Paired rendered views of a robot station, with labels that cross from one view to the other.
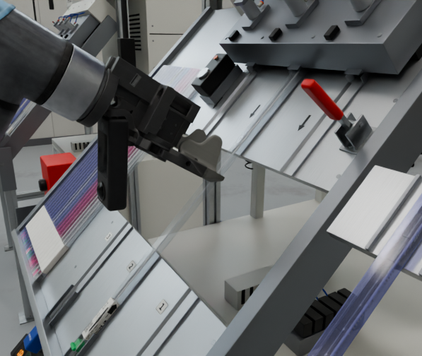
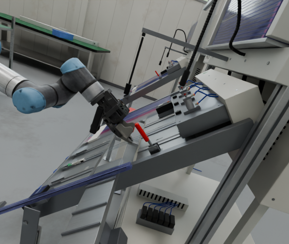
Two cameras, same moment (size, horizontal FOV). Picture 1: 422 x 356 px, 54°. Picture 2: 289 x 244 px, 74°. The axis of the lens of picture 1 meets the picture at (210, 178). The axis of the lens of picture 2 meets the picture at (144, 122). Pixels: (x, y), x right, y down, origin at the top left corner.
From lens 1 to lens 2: 0.39 m
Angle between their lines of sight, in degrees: 27
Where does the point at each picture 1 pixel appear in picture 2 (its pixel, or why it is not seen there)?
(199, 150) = (123, 129)
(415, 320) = not seen: outside the picture
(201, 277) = not seen: hidden behind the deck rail
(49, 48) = (85, 81)
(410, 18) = (193, 120)
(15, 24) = (79, 72)
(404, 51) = (188, 131)
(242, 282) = (144, 187)
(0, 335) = not seen: hidden behind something
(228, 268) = (151, 181)
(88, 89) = (91, 95)
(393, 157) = (157, 165)
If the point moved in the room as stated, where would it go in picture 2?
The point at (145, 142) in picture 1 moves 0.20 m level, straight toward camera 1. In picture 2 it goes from (104, 117) to (58, 131)
